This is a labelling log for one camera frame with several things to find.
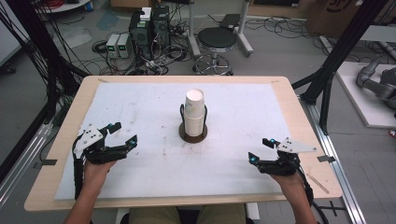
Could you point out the white floor platform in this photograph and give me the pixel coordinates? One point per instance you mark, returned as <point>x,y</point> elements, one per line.
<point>361,102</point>

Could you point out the stack of white paper cups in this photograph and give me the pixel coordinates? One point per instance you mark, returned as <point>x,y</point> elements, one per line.
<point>194,126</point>

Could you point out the light wooden table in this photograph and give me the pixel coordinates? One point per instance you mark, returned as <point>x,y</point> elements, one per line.
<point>311,130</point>

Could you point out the aluminium floor rail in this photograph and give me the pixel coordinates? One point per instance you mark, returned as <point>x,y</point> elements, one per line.
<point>21,165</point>
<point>339,174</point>

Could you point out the small white box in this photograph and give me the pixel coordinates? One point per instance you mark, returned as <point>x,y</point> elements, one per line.
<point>145,14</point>

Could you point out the black round stool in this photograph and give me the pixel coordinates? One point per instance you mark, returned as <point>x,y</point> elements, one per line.
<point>217,38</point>

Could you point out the grey bench power supply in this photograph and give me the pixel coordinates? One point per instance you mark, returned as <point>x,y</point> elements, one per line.
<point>112,46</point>
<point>124,46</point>

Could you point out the white foam mat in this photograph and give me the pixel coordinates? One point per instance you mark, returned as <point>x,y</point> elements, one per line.
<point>218,161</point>

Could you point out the black metal frame post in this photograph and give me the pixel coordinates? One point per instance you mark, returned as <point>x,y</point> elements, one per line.
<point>40,46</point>
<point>339,53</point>

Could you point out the person's right hand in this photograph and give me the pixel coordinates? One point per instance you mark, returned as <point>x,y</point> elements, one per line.
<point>288,182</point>

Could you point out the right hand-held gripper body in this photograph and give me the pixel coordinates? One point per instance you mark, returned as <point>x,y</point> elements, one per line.
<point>285,161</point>

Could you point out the black flat device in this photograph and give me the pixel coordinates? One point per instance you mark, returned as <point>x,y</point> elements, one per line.
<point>230,21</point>

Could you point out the person's left hand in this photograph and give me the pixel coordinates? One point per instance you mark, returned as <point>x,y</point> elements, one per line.
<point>98,172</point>

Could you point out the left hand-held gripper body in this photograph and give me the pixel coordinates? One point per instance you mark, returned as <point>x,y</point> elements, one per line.
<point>93,146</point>

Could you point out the white table leg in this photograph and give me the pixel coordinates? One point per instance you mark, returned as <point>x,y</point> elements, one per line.
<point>252,211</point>

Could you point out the blue tape roll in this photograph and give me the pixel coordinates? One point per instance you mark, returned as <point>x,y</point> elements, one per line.
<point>89,6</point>

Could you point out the person's khaki trousers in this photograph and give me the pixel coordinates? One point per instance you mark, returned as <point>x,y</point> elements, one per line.
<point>149,216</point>

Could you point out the brown cardboard box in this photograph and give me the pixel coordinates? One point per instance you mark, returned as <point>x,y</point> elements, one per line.
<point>336,15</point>

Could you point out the black computer tower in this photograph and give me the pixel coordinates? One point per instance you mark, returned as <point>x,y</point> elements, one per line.
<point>161,29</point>
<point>140,39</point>

